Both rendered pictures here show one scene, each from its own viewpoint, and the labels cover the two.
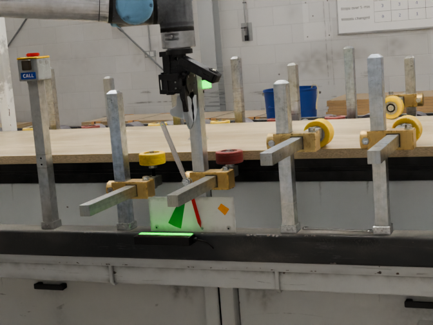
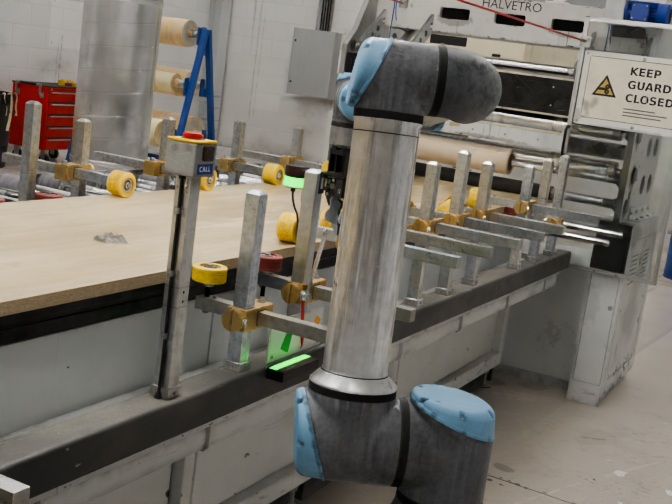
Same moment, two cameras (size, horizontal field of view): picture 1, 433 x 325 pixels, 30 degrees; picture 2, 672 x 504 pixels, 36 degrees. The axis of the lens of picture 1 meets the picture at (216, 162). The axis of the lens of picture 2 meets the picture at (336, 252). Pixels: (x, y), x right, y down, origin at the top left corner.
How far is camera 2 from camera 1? 3.16 m
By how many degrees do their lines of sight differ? 84
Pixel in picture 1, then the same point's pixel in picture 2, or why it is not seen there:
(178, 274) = (260, 409)
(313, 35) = not seen: outside the picture
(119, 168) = (252, 291)
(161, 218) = (276, 345)
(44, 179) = (181, 323)
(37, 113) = (192, 224)
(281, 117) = not seen: hidden behind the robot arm
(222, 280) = (288, 402)
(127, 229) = (247, 368)
